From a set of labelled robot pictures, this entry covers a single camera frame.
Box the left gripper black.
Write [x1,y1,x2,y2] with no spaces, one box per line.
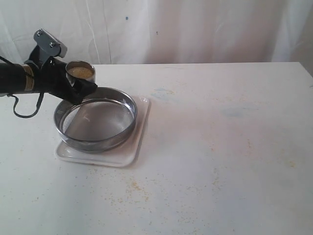
[25,45,98,105]

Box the yellow and white grain mix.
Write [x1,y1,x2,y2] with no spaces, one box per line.
[68,67,94,79]

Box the small steel cup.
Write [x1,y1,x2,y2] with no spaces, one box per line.
[66,61,95,86]

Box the round steel sieve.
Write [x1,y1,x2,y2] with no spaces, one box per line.
[54,87,138,152]

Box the white backdrop curtain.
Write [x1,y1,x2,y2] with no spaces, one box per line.
[0,0,313,72]

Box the white square tray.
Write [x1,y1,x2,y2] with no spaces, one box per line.
[55,96,150,168]

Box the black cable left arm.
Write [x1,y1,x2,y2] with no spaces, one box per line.
[0,55,45,118]

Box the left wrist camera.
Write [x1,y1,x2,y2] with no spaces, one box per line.
[34,28,67,58]

